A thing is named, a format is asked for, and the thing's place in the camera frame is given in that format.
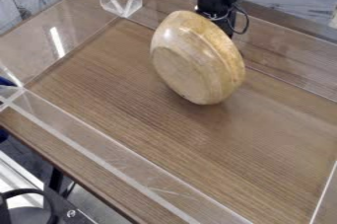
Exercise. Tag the brown wooden bowl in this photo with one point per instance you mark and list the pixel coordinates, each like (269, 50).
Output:
(196, 58)

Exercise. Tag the black table leg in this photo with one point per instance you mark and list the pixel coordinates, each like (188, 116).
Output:
(56, 180)

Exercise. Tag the blue object at left edge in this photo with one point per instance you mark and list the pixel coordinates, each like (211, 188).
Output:
(5, 82)

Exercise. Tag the black chair armrest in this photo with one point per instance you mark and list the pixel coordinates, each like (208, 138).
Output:
(27, 206)

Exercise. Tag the clear acrylic tray enclosure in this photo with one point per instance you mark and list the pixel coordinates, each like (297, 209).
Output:
(252, 161)

